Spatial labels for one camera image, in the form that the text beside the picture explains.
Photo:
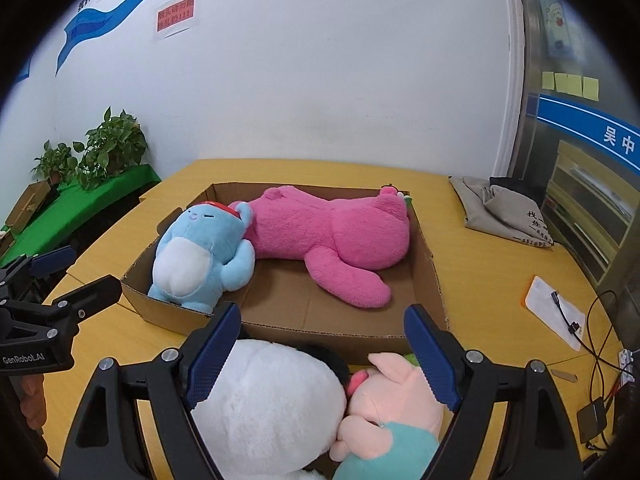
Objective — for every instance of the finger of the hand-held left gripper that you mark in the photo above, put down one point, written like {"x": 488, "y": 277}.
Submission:
{"x": 97, "y": 295}
{"x": 55, "y": 260}

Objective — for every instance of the brown cardboard box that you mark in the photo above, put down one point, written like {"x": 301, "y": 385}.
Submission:
{"x": 310, "y": 310}

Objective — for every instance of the pink and teal pig plush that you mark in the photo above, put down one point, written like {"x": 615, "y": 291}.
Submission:
{"x": 395, "y": 400}

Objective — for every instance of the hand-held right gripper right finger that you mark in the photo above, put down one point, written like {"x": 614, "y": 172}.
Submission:
{"x": 432, "y": 355}

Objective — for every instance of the small flat cardboard box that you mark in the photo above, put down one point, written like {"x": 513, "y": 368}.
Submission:
{"x": 30, "y": 205}

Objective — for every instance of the person's left hand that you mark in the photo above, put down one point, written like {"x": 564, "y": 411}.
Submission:
{"x": 34, "y": 402}

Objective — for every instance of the cartoon door sticker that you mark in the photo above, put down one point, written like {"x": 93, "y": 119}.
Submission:
{"x": 556, "y": 27}

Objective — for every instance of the magenta bear plush toy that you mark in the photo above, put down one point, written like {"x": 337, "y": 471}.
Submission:
{"x": 340, "y": 230}

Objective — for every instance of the blue door sign strip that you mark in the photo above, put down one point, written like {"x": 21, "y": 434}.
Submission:
{"x": 585, "y": 127}

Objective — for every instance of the large potted green plant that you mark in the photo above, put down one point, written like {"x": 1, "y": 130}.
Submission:
{"x": 112, "y": 150}

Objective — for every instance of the red wall notice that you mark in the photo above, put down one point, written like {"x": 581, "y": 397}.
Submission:
{"x": 174, "y": 19}

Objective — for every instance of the green table cloth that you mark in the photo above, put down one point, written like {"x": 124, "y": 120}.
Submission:
{"x": 75, "y": 210}

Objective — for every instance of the grey canvas tote bag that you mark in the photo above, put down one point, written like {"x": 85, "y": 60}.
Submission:
{"x": 495, "y": 220}

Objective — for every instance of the black cloth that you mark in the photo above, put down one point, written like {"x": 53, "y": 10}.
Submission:
{"x": 520, "y": 187}

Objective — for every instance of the white paper envelope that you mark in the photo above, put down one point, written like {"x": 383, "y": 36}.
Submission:
{"x": 542, "y": 305}

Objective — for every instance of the light blue plush toy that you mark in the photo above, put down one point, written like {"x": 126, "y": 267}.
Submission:
{"x": 220, "y": 240}

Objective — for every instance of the blue wall banner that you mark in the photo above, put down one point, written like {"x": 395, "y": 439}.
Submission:
{"x": 85, "y": 25}

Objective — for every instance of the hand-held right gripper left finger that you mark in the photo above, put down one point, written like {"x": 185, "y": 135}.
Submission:
{"x": 215, "y": 355}

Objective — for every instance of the white round plush toy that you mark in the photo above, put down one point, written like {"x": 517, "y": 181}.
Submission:
{"x": 270, "y": 410}

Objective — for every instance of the small cardboard strip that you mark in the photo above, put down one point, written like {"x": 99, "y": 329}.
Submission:
{"x": 562, "y": 374}

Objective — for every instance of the black power adapter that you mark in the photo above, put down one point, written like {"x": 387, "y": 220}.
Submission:
{"x": 591, "y": 420}

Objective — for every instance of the glass door with metal frame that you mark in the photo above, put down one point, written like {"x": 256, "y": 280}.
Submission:
{"x": 575, "y": 170}

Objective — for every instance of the small potted green plant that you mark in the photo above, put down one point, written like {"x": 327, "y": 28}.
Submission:
{"x": 55, "y": 162}

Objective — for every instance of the white power strip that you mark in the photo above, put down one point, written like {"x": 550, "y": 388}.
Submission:
{"x": 625, "y": 366}

